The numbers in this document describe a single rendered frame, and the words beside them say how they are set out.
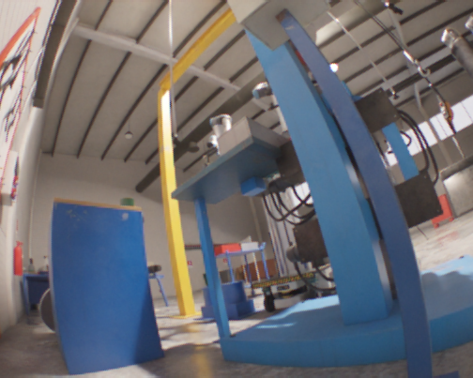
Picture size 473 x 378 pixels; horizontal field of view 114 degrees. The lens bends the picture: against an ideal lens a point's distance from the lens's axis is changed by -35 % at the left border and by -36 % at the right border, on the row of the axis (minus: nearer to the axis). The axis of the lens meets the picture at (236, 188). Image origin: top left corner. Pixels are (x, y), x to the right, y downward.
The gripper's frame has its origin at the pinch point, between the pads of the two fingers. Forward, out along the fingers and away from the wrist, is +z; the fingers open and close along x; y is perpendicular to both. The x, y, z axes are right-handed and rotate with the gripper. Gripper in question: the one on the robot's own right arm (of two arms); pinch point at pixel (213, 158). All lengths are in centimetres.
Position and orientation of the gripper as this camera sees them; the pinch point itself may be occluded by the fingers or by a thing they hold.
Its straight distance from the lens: 223.1
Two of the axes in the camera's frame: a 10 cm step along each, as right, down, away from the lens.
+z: 0.7, 7.0, -7.1
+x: -8.2, 4.5, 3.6
